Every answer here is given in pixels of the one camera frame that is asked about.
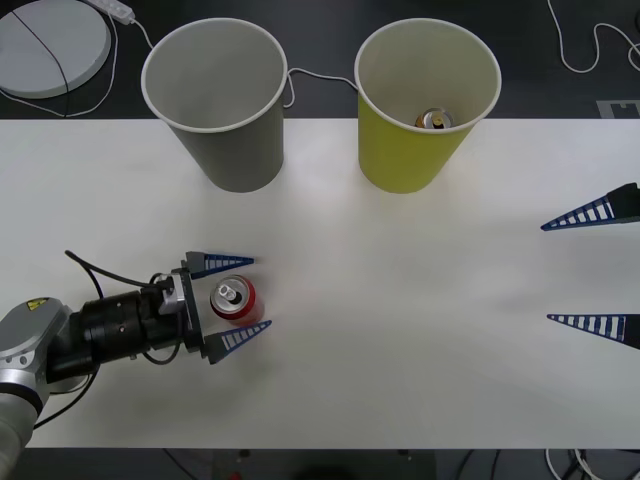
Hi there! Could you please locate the red drink can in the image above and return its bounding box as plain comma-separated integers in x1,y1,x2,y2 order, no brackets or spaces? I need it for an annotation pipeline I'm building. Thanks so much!
208,274,265,327

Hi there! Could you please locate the grey plastic waste bin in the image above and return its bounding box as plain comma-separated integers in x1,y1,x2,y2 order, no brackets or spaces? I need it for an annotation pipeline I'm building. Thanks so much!
140,17,290,193

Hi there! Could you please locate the gold drink can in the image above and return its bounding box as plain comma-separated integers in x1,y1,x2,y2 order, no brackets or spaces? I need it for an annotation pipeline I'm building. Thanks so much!
414,107,455,130

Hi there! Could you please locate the white cable round disc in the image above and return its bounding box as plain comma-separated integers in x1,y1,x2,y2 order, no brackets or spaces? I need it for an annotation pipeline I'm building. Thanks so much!
0,9,120,119

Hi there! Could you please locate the white cable bundle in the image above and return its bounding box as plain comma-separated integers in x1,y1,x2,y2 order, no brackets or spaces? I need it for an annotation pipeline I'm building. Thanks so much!
543,448,601,480

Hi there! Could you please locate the white power strip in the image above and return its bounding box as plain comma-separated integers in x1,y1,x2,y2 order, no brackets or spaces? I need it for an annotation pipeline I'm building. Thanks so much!
82,0,135,25

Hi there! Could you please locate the yellow-green plastic waste bin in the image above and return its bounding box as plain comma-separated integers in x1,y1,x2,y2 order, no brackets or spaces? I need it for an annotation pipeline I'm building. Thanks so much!
353,17,502,195

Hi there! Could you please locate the long white looped cable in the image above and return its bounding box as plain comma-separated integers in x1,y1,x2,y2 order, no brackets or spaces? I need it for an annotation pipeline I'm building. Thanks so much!
546,0,640,75

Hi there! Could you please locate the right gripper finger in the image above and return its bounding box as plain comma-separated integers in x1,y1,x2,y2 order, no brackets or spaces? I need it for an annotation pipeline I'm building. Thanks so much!
546,313,640,351
539,182,640,232

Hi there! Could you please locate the thin black cable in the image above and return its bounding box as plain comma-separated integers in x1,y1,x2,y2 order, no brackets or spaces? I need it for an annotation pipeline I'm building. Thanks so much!
10,7,71,119

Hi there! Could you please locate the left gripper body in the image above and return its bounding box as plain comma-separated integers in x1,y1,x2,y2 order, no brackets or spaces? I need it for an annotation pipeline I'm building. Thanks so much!
143,266,208,359

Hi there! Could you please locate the white power strip cable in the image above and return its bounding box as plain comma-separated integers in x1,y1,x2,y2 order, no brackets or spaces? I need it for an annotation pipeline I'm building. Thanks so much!
128,17,360,109

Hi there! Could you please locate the grey floor marker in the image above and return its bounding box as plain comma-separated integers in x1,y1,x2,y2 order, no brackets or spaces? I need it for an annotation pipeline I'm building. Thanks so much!
595,99,640,120

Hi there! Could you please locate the round grey disc base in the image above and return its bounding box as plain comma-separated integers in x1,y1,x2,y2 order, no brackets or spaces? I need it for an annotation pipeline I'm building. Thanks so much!
0,0,114,100

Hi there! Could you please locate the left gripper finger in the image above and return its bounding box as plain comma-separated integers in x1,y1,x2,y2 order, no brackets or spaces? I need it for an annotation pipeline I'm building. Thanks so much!
202,319,274,365
180,251,256,281

